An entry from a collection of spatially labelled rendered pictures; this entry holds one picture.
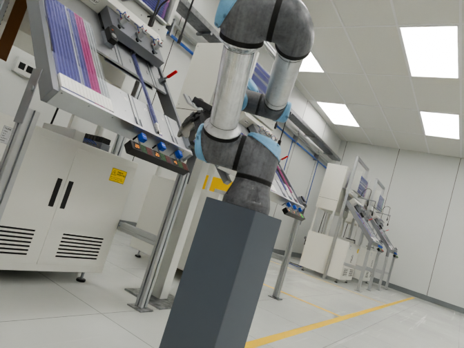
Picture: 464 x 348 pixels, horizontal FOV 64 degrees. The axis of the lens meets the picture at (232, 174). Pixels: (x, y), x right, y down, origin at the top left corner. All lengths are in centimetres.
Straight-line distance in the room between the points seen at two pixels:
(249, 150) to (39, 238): 97
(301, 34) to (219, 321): 77
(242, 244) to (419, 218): 785
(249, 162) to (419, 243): 774
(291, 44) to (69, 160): 107
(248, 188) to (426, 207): 783
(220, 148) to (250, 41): 33
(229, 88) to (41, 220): 100
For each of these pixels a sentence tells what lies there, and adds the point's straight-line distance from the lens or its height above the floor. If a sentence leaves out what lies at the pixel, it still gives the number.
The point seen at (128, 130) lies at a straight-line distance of 144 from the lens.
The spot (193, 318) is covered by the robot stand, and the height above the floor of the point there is 21.
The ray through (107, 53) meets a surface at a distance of 171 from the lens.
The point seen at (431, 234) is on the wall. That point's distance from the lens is 873.
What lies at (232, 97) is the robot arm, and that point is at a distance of 104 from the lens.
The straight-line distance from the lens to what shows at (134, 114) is 153.
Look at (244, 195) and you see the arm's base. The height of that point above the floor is 58.
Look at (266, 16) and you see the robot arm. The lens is 93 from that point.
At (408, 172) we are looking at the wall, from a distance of 900.
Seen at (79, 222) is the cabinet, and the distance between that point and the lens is 178.
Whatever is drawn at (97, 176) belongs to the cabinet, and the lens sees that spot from 177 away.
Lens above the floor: 53
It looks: 6 degrees up
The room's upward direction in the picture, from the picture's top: 17 degrees clockwise
